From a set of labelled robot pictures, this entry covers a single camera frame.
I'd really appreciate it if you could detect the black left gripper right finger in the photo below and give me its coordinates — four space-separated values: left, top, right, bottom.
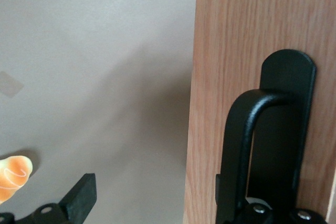
215 174 329 224

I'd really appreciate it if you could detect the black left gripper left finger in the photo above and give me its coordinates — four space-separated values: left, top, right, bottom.
0 173 97 224

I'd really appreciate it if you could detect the translucent tape patch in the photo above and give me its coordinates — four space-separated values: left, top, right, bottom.
0 70 25 99

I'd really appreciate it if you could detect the orange toy bread roll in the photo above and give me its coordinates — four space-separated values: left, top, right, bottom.
0 155 34 205

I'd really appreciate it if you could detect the black metal drawer handle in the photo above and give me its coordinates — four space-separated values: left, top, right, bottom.
219 49 317 217

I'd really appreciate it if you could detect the light wooden drawer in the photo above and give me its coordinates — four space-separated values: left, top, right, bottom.
183 0 336 224

